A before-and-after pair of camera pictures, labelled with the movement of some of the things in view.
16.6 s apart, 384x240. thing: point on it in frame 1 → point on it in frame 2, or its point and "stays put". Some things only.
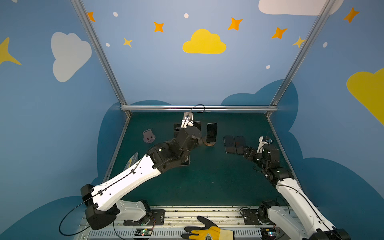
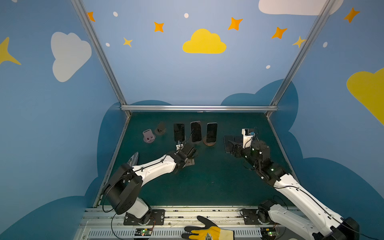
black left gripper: x=199 y=135 → x=188 y=153
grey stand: x=148 y=137 stays put
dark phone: x=211 y=132 stays put
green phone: x=230 y=147 stays put
